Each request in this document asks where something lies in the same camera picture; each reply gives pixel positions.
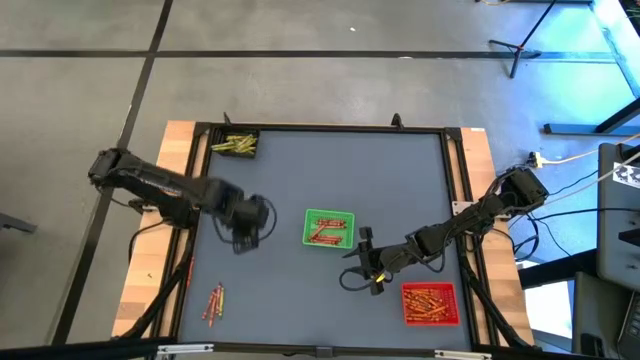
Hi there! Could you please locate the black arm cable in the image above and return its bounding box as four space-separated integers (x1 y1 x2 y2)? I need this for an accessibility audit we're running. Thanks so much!
211 194 279 247
338 266 382 293

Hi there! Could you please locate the black tripod stand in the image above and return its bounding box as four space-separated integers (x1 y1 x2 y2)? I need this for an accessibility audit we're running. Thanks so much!
488 0 560 80

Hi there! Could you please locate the green plastic basket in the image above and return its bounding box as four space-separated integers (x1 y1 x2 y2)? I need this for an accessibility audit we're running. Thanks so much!
302 208 356 250

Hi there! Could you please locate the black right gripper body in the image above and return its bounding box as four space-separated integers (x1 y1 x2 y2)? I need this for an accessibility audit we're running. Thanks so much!
358 227 386 296

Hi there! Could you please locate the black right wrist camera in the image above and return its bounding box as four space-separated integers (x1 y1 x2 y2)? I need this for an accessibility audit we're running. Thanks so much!
379 245 409 274

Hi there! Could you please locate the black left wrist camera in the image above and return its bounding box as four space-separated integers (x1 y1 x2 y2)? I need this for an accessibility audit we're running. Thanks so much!
239 194 272 226

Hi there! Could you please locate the black floor cable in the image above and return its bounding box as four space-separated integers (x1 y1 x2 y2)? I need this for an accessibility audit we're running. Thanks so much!
509 169 601 264

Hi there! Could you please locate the grey floor object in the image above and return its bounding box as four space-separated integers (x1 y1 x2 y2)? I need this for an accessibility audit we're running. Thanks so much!
0 211 39 236

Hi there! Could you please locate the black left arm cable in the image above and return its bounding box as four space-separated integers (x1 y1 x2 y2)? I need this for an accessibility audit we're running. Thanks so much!
211 194 279 247

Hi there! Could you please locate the printed marker sheet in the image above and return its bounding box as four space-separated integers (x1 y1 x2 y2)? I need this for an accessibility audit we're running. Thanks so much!
611 160 640 190

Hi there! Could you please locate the grey cabinet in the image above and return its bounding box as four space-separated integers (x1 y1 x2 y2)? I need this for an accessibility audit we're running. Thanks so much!
596 141 640 292

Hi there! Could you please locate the black table frame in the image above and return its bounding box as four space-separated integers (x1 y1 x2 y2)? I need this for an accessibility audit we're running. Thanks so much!
172 121 479 351

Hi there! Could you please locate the black rig crossbeam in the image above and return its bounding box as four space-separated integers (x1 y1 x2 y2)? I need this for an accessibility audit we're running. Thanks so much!
0 337 640 360

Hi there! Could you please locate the computer keyboard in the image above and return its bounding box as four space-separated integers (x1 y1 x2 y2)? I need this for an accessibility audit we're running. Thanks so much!
615 289 640 360

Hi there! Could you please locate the black plastic basket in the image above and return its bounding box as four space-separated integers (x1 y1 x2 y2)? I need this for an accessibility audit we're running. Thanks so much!
211 126 262 160

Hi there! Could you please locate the grey desk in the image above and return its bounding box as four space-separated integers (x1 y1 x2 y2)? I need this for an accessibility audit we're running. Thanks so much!
571 271 640 360

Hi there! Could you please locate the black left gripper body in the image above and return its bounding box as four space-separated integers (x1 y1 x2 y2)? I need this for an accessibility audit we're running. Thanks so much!
230 219 264 255

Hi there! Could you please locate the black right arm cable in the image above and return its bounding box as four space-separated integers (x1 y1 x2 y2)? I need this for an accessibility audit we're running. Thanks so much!
338 266 382 293

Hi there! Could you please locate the cream cable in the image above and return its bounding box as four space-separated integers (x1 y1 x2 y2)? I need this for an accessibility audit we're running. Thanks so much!
542 133 640 167

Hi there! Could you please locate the red plastic basket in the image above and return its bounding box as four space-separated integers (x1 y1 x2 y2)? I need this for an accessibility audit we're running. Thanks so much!
400 281 462 328

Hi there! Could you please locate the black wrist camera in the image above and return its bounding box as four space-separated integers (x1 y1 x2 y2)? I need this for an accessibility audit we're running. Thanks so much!
239 194 272 226
379 245 409 274

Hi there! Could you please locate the silver bracket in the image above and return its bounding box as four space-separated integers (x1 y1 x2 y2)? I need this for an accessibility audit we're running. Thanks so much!
433 349 495 360
156 343 215 357

